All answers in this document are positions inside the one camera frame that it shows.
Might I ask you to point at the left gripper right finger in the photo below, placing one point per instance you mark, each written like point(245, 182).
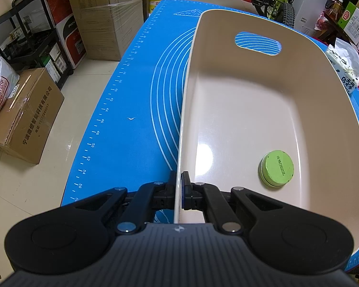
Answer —
point(209, 200)

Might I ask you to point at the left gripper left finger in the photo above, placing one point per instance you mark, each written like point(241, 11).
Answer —
point(151, 203)

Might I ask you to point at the beige plastic storage bin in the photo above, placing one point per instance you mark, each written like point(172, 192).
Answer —
point(254, 86)

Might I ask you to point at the white tissue pack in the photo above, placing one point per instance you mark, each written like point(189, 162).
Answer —
point(345, 60)

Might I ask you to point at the large stacked cardboard box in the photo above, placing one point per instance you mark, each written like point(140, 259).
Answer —
point(107, 27)

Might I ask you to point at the black metal shelf rack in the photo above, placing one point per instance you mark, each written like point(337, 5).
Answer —
point(31, 49)

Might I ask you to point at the blue silicone baking mat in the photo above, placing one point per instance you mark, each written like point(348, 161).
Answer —
point(133, 136)

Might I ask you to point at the red white appliance box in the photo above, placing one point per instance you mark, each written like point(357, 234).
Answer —
point(67, 30)

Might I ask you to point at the green white product box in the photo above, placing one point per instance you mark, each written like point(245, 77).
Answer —
point(349, 22)

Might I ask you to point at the cardboard box on floor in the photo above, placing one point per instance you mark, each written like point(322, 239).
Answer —
point(27, 117)

